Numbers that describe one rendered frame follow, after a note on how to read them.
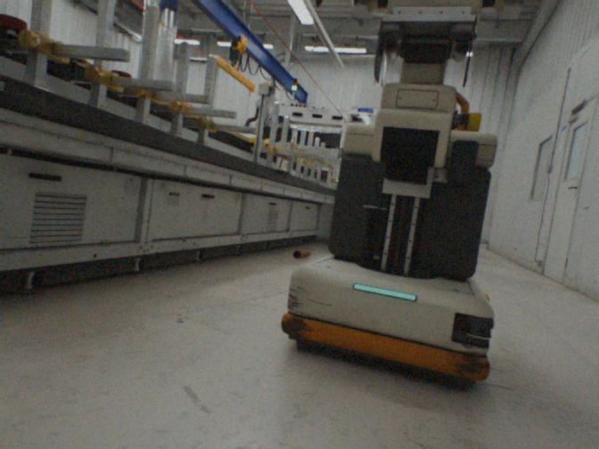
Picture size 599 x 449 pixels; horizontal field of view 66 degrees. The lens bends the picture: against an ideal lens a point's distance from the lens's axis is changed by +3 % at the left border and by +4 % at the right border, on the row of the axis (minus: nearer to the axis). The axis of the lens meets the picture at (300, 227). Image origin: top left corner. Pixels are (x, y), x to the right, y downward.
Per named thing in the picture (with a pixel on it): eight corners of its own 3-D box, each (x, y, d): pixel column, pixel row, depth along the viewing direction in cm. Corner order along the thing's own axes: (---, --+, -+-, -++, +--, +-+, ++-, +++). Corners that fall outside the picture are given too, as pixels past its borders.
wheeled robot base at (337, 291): (324, 303, 209) (332, 249, 208) (471, 334, 191) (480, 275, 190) (274, 338, 145) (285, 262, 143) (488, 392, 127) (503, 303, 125)
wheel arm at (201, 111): (236, 121, 206) (237, 111, 206) (233, 119, 203) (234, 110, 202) (152, 112, 218) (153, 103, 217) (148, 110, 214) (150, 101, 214)
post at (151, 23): (147, 129, 185) (160, 8, 183) (142, 127, 182) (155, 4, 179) (139, 128, 186) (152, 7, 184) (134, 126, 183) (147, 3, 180)
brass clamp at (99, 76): (124, 93, 167) (125, 78, 167) (97, 81, 154) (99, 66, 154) (109, 91, 169) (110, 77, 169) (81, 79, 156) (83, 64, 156)
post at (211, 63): (205, 151, 234) (217, 57, 231) (202, 151, 230) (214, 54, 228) (200, 151, 234) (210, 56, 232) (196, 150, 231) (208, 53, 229)
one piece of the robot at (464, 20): (375, 86, 147) (387, 17, 146) (466, 91, 139) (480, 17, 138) (368, 70, 132) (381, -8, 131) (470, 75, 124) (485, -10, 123)
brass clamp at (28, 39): (70, 64, 143) (72, 47, 143) (33, 47, 130) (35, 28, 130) (54, 63, 145) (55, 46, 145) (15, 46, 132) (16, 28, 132)
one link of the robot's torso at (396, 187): (383, 193, 164) (394, 125, 163) (466, 203, 156) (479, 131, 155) (373, 188, 139) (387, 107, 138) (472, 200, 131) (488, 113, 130)
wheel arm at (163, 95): (210, 107, 182) (212, 96, 182) (207, 104, 179) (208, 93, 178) (118, 97, 194) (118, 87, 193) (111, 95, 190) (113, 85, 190)
